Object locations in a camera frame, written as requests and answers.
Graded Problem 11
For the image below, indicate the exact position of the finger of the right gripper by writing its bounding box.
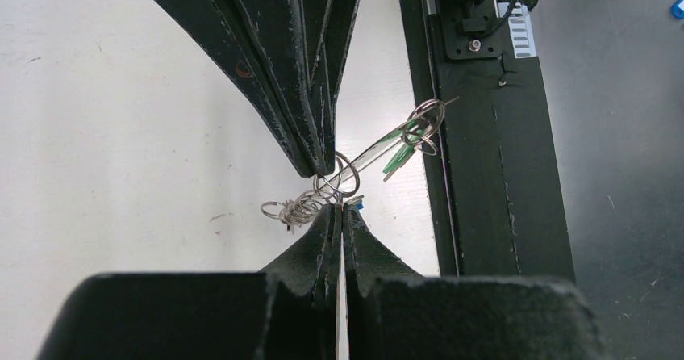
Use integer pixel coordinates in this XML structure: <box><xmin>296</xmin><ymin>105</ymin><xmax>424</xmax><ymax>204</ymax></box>
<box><xmin>234</xmin><ymin>0</ymin><xmax>360</xmax><ymax>176</ymax></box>
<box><xmin>153</xmin><ymin>0</ymin><xmax>315</xmax><ymax>178</ymax></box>

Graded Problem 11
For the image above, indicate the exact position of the keyring with keys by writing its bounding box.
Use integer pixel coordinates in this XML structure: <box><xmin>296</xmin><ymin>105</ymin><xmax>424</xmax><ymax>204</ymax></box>
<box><xmin>260</xmin><ymin>97</ymin><xmax>458</xmax><ymax>230</ymax></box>

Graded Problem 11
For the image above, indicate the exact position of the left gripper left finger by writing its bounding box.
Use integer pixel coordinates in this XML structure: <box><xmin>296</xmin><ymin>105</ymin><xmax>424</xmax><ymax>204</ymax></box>
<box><xmin>38</xmin><ymin>204</ymin><xmax>342</xmax><ymax>359</ymax></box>

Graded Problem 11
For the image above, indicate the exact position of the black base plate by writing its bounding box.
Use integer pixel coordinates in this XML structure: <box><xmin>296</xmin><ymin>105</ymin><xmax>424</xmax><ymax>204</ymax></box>
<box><xmin>399</xmin><ymin>0</ymin><xmax>575</xmax><ymax>281</ymax></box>

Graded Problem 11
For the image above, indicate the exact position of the green tagged key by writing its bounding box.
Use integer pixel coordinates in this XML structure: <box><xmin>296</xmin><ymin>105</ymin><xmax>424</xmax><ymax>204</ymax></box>
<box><xmin>382</xmin><ymin>126</ymin><xmax>425</xmax><ymax>182</ymax></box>

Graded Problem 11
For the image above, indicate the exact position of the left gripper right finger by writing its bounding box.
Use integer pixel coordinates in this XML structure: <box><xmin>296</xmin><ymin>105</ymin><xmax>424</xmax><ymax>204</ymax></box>
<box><xmin>343</xmin><ymin>206</ymin><xmax>604</xmax><ymax>359</ymax></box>

